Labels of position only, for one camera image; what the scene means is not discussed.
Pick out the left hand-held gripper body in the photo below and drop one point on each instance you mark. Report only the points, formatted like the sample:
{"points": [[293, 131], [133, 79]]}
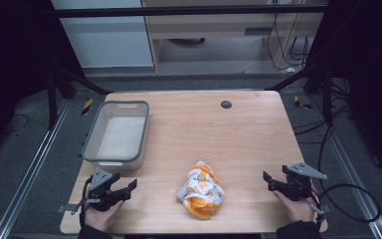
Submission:
{"points": [[107, 197]]}

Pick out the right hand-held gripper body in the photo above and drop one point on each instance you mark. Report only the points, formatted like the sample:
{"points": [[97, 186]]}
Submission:
{"points": [[296, 186]]}

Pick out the white basin with grey rim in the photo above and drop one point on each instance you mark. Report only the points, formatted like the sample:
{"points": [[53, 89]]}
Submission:
{"points": [[119, 136]]}

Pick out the orange and white patterned cloth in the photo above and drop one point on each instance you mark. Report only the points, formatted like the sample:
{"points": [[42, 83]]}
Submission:
{"points": [[200, 191]]}

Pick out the person's left hand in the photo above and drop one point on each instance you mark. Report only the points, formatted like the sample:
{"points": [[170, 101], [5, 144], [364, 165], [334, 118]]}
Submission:
{"points": [[101, 217]]}

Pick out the person's right hand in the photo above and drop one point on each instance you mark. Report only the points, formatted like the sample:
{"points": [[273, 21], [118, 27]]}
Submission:
{"points": [[295, 209]]}

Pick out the yellow and black tape strip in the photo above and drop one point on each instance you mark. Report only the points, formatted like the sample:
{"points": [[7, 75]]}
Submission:
{"points": [[87, 107], [301, 103]]}

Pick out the dark round table grommet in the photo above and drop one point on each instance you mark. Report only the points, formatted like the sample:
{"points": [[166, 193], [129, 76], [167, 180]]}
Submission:
{"points": [[226, 104]]}

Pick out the black metal stand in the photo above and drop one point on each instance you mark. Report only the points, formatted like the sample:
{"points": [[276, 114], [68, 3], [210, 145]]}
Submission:
{"points": [[327, 99], [51, 99]]}

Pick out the dark curtain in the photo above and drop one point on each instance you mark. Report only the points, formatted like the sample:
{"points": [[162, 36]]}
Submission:
{"points": [[371, 83], [10, 66]]}

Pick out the white cabinet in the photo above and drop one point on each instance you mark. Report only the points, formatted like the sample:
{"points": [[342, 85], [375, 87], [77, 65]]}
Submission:
{"points": [[106, 36]]}

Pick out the black horizontal bar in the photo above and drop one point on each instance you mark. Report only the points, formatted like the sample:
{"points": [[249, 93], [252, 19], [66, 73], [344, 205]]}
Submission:
{"points": [[179, 12]]}

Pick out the aluminium floor rail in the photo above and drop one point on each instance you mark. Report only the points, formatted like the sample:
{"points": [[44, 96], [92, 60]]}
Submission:
{"points": [[351, 169], [30, 169]]}

